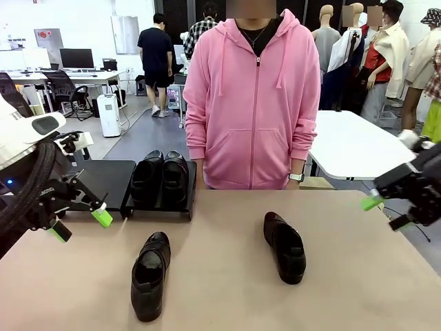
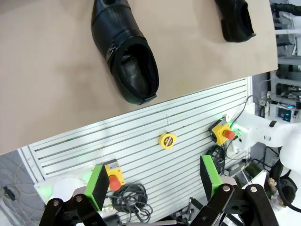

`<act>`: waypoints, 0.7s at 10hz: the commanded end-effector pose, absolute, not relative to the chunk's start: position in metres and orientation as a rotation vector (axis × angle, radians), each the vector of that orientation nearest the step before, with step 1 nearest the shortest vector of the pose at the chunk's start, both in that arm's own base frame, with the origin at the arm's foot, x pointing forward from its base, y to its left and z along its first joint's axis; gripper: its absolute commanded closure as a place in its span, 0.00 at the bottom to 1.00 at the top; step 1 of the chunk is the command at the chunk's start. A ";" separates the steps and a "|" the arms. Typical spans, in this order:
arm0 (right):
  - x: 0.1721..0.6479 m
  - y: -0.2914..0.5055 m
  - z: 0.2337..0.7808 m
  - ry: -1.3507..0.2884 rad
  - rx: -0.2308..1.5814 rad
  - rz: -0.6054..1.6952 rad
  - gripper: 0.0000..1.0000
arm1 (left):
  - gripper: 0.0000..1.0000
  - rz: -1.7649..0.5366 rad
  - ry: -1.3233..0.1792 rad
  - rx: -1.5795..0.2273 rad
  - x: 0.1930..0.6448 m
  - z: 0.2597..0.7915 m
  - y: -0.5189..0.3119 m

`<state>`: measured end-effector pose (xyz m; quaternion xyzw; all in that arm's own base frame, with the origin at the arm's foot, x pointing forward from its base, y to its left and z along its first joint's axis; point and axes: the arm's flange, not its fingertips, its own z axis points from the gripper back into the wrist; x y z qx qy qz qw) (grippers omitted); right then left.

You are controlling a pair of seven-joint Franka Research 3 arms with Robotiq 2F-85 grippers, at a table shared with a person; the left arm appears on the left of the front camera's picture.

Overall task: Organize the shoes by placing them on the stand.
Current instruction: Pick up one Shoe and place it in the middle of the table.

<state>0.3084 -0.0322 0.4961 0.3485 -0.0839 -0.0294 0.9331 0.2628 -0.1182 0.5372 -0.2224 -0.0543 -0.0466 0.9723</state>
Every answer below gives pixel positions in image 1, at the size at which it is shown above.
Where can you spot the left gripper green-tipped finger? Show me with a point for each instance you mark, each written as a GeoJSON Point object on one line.
{"type": "Point", "coordinates": [60, 231]}
{"type": "Point", "coordinates": [103, 217]}

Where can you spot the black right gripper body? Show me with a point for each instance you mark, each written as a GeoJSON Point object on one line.
{"type": "Point", "coordinates": [429, 186]}

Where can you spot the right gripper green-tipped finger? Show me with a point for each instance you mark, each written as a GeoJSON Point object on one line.
{"type": "Point", "coordinates": [396, 182]}
{"type": "Point", "coordinates": [401, 223]}

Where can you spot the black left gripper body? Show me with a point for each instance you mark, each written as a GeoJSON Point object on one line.
{"type": "Point", "coordinates": [51, 201]}

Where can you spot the black leather shoe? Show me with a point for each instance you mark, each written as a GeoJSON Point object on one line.
{"type": "Point", "coordinates": [148, 286]}
{"type": "Point", "coordinates": [144, 182]}
{"type": "Point", "coordinates": [286, 248]}
{"type": "Point", "coordinates": [175, 179]}

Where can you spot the person's left forearm pink sleeve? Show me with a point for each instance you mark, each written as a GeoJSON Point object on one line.
{"type": "Point", "coordinates": [305, 145]}

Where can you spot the person's right forearm pink sleeve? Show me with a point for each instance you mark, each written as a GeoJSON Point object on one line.
{"type": "Point", "coordinates": [194, 138]}

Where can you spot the black shoe stand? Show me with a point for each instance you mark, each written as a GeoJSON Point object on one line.
{"type": "Point", "coordinates": [191, 186]}
{"type": "Point", "coordinates": [110, 179]}

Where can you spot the person's left hand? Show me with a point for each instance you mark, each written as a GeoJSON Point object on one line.
{"type": "Point", "coordinates": [295, 185]}

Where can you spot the black base platform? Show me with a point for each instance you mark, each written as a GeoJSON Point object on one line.
{"type": "Point", "coordinates": [8, 245]}

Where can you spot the grey plastic stool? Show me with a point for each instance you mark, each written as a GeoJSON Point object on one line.
{"type": "Point", "coordinates": [82, 156]}

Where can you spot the white folding table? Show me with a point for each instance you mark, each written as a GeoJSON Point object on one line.
{"type": "Point", "coordinates": [351, 145]}

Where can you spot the mannequin in neon yellow trousers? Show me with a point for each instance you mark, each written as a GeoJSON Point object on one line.
{"type": "Point", "coordinates": [432, 120]}

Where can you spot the tan cardboard box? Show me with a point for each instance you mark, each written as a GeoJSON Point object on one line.
{"type": "Point", "coordinates": [317, 183]}

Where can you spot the white dehumidifier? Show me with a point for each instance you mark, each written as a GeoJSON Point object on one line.
{"type": "Point", "coordinates": [108, 117]}

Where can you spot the wristwatch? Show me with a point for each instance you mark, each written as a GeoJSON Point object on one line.
{"type": "Point", "coordinates": [296, 177]}

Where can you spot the mannequin in red top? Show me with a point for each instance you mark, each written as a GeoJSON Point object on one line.
{"type": "Point", "coordinates": [375, 65]}

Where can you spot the mannequin with bucket hat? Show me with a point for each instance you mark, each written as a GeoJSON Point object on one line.
{"type": "Point", "coordinates": [423, 62]}

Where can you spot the black mesh chair back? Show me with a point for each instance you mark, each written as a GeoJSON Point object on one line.
{"type": "Point", "coordinates": [7, 82]}

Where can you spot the mannequin in cream jacket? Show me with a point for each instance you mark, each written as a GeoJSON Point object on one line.
{"type": "Point", "coordinates": [396, 55]}

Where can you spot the small grey stool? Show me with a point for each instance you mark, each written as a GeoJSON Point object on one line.
{"type": "Point", "coordinates": [140, 89]}

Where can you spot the white office desk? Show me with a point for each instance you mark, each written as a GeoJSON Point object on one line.
{"type": "Point", "coordinates": [103, 75]}

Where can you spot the mannequin in white navy jacket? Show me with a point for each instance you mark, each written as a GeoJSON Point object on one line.
{"type": "Point", "coordinates": [344, 55]}

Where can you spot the computer case with lights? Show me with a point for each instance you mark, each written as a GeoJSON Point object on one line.
{"type": "Point", "coordinates": [173, 98]}

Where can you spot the black tripod pole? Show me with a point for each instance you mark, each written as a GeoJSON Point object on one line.
{"type": "Point", "coordinates": [354, 48]}

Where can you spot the small black bag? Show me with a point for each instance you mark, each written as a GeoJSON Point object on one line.
{"type": "Point", "coordinates": [140, 78]}

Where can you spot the white display panel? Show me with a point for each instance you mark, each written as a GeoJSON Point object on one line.
{"type": "Point", "coordinates": [36, 58]}

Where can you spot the black computer monitor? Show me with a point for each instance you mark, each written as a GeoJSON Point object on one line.
{"type": "Point", "coordinates": [76, 58]}

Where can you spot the black desktop printer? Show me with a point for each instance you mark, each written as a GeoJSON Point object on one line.
{"type": "Point", "coordinates": [109, 65]}

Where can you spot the mannequin in grey tank top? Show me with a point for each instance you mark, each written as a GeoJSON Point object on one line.
{"type": "Point", "coordinates": [329, 41]}

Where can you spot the person in pink hoodie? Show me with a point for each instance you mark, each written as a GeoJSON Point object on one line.
{"type": "Point", "coordinates": [251, 120]}

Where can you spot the black crate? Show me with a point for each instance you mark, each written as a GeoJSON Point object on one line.
{"type": "Point", "coordinates": [181, 79]}

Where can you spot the grey panel with red sign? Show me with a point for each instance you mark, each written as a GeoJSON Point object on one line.
{"type": "Point", "coordinates": [48, 43]}

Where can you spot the bystander in dark shirt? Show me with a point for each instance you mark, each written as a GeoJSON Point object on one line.
{"type": "Point", "coordinates": [155, 45]}

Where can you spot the bystander in plaid shirt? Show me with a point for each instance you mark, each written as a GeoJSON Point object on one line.
{"type": "Point", "coordinates": [196, 34]}

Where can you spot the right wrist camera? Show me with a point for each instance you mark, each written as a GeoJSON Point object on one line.
{"type": "Point", "coordinates": [410, 138]}

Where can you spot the silver wall panel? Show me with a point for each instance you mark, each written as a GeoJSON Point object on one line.
{"type": "Point", "coordinates": [125, 34]}

